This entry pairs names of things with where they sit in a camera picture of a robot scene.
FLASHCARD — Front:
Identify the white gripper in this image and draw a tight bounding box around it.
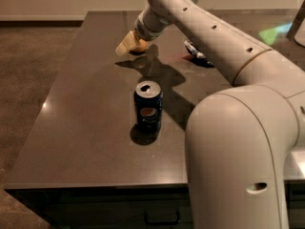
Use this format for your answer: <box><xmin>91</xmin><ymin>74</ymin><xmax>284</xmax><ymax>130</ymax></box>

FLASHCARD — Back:
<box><xmin>115</xmin><ymin>7</ymin><xmax>169</xmax><ymax>56</ymax></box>

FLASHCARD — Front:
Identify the orange fruit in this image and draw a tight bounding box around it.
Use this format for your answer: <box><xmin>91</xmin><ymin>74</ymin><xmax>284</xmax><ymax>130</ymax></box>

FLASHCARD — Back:
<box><xmin>133</xmin><ymin>39</ymin><xmax>147</xmax><ymax>52</ymax></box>

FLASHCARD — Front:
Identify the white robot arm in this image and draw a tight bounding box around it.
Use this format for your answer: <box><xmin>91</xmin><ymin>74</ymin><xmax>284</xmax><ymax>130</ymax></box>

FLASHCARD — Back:
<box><xmin>116</xmin><ymin>0</ymin><xmax>305</xmax><ymax>229</ymax></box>

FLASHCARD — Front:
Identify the blue pepsi can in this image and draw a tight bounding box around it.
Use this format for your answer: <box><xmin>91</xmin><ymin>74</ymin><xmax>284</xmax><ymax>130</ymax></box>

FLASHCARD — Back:
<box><xmin>133</xmin><ymin>81</ymin><xmax>163</xmax><ymax>133</ymax></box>

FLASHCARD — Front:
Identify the blue crumpled chip bag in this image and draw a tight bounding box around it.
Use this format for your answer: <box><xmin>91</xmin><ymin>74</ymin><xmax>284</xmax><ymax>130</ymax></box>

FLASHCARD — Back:
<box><xmin>184</xmin><ymin>40</ymin><xmax>214</xmax><ymax>68</ymax></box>

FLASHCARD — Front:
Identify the dark cabinet drawer front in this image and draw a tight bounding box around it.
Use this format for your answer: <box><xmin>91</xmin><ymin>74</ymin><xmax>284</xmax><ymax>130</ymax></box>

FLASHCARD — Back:
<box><xmin>43</xmin><ymin>196</ymin><xmax>194</xmax><ymax>229</ymax></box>

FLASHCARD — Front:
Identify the black drawer handle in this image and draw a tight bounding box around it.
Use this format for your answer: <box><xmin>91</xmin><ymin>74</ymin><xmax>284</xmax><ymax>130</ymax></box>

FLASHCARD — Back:
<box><xmin>144</xmin><ymin>210</ymin><xmax>181</xmax><ymax>227</ymax></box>

